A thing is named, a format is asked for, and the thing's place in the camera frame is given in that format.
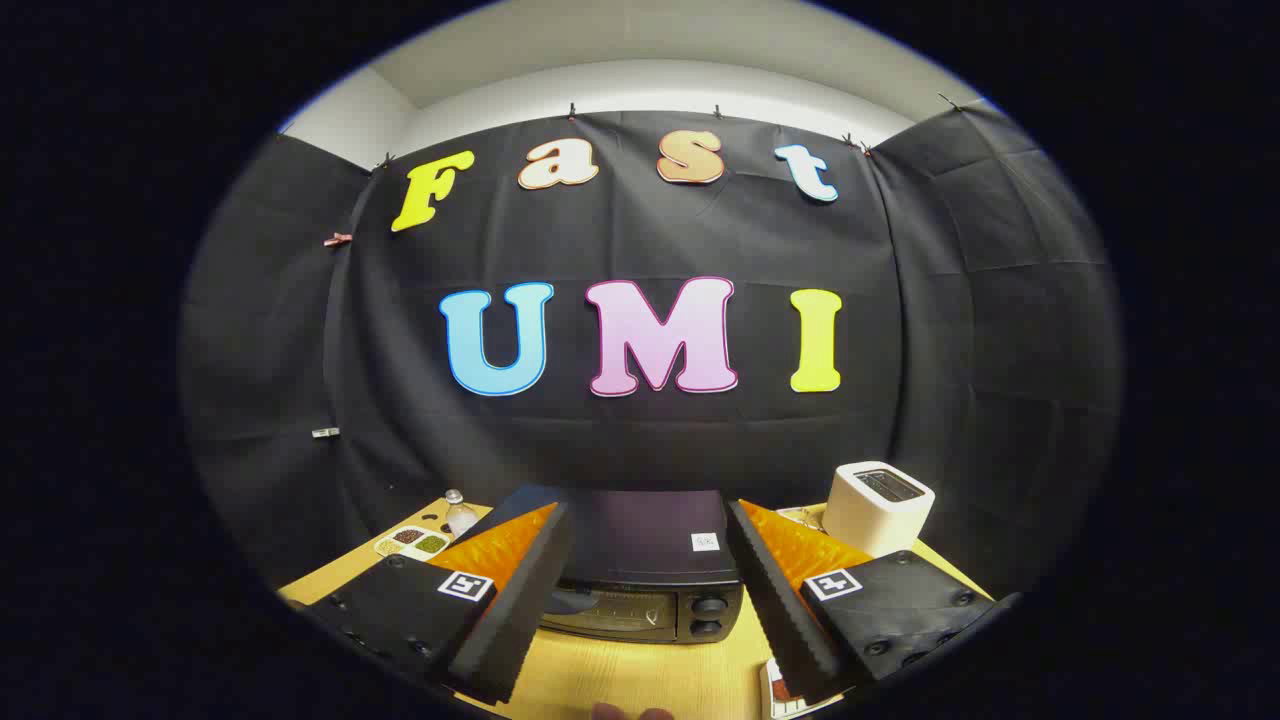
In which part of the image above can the black backdrop cloth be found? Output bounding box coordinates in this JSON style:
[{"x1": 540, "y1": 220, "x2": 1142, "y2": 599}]
[{"x1": 180, "y1": 104, "x2": 1127, "y2": 603}]

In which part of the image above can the white bread toaster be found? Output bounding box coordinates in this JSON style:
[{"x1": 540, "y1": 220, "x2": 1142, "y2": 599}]
[{"x1": 822, "y1": 461, "x2": 937, "y2": 559}]

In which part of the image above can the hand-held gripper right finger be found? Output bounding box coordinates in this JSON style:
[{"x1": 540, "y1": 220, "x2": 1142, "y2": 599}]
[{"x1": 726, "y1": 498, "x2": 1001, "y2": 704}]

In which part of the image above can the black toaster oven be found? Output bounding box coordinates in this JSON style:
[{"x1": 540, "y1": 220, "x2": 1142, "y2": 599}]
[{"x1": 480, "y1": 486, "x2": 747, "y2": 644}]

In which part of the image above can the white rectangular dish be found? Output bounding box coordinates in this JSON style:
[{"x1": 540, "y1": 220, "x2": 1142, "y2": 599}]
[{"x1": 760, "y1": 658, "x2": 843, "y2": 720}]

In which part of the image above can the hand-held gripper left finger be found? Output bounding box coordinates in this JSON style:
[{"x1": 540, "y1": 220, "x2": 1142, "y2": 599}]
[{"x1": 298, "y1": 498, "x2": 578, "y2": 707}]

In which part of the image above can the white divided spice dish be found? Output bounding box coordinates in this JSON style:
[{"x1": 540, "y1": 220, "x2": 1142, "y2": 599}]
[{"x1": 374, "y1": 525, "x2": 453, "y2": 559}]

